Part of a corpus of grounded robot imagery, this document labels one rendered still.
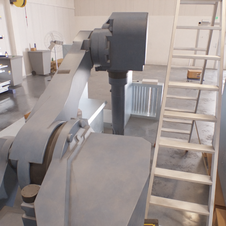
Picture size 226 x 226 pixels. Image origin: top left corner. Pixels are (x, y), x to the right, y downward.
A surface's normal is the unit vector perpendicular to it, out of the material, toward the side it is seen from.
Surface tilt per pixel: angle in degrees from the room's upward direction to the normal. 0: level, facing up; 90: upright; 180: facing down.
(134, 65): 103
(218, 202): 0
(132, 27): 75
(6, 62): 95
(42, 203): 25
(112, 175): 16
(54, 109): 10
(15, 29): 90
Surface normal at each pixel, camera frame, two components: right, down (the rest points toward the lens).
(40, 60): -0.35, 0.44
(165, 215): 0.00, -0.92
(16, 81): 0.95, 0.22
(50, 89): -0.07, -0.67
